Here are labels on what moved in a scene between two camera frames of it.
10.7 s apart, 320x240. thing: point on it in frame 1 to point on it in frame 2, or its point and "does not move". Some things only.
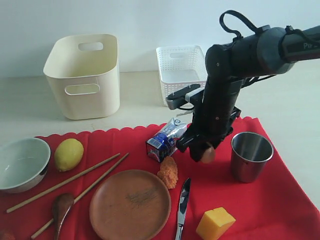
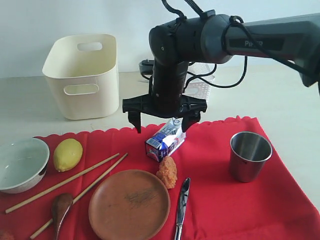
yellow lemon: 68,154 does not move
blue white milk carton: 162,145 does not move
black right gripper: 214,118 to 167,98
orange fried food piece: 168,172 does not move
